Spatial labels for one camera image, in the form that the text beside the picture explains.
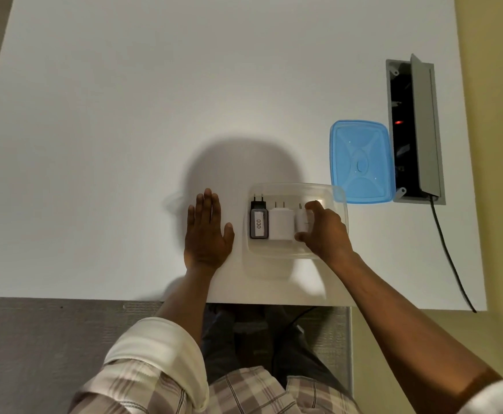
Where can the plaid shirt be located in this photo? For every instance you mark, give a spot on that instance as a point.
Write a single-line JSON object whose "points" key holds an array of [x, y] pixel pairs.
{"points": [[156, 375]]}

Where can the small white charger plug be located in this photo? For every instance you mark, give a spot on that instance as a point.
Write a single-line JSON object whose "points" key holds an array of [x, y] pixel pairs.
{"points": [[303, 220]]}

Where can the dark trousers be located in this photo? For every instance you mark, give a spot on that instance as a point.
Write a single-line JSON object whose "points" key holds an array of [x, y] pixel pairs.
{"points": [[251, 340]]}

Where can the person's right forearm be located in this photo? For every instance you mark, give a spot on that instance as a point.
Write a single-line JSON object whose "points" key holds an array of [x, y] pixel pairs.
{"points": [[402, 327]]}

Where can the person's left hand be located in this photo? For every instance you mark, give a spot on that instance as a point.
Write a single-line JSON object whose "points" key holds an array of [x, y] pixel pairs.
{"points": [[206, 243]]}

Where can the large white charger plug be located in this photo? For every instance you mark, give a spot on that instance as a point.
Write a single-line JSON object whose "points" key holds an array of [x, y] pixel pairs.
{"points": [[281, 224]]}

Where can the person's left middle finger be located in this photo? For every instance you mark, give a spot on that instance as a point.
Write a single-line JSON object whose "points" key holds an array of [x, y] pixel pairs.
{"points": [[208, 207]]}

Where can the clear plastic container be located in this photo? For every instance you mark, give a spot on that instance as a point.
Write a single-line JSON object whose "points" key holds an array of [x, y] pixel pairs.
{"points": [[277, 250]]}

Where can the person's left little finger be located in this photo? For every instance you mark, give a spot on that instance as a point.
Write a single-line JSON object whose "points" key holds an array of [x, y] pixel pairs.
{"points": [[191, 218]]}

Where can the person's right thumb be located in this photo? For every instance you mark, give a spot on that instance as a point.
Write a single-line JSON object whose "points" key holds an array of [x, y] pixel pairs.
{"points": [[302, 237]]}

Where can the person's left thumb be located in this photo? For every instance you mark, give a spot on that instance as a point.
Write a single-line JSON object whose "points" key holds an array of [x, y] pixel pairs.
{"points": [[229, 236]]}

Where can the person's right hand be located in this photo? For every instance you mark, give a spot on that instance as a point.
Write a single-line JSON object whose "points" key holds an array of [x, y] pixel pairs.
{"points": [[328, 234]]}

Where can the blue plastic container lid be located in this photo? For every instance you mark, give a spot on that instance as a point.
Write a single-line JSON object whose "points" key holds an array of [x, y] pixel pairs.
{"points": [[361, 163]]}

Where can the grey desk socket box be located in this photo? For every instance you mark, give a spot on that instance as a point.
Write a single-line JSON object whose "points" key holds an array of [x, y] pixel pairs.
{"points": [[424, 137]]}

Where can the black charger with white label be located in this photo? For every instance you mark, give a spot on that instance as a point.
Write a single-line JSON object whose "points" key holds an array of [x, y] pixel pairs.
{"points": [[259, 222]]}

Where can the person's left forearm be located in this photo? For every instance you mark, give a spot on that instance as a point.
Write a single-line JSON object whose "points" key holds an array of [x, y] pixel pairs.
{"points": [[185, 297]]}

